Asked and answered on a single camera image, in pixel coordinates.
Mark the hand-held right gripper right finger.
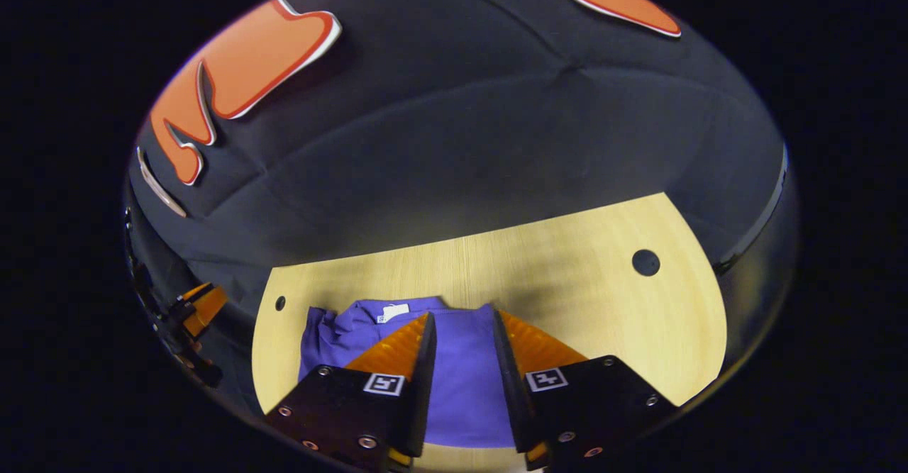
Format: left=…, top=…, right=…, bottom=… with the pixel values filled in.
left=492, top=304, right=678, bottom=471

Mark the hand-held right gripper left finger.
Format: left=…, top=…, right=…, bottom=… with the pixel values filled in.
left=262, top=312, right=438, bottom=470

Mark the purple shirt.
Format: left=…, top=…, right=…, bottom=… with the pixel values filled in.
left=298, top=296, right=519, bottom=450

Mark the black backdrop cloth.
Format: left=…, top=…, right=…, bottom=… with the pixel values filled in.
left=124, top=0, right=799, bottom=417

